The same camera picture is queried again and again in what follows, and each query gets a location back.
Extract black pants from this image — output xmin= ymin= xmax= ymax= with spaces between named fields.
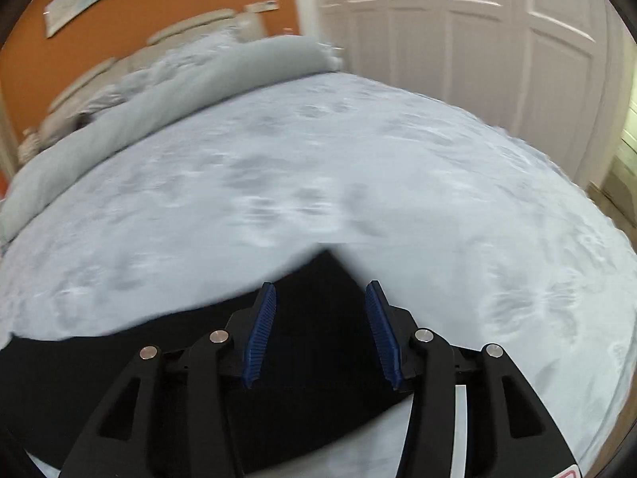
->
xmin=0 ymin=249 xmax=416 ymax=478

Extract cream tufted headboard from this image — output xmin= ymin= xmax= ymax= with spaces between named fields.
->
xmin=17 ymin=7 xmax=264 ymax=160

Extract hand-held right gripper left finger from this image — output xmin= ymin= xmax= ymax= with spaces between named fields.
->
xmin=60 ymin=282 xmax=277 ymax=478

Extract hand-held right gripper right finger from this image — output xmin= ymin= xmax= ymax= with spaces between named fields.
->
xmin=365 ymin=280 xmax=580 ymax=478

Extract white panelled closet doors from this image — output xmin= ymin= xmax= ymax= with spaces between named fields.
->
xmin=291 ymin=0 xmax=629 ymax=191

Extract bed with light blue blanket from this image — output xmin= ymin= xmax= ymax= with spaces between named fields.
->
xmin=0 ymin=72 xmax=637 ymax=478

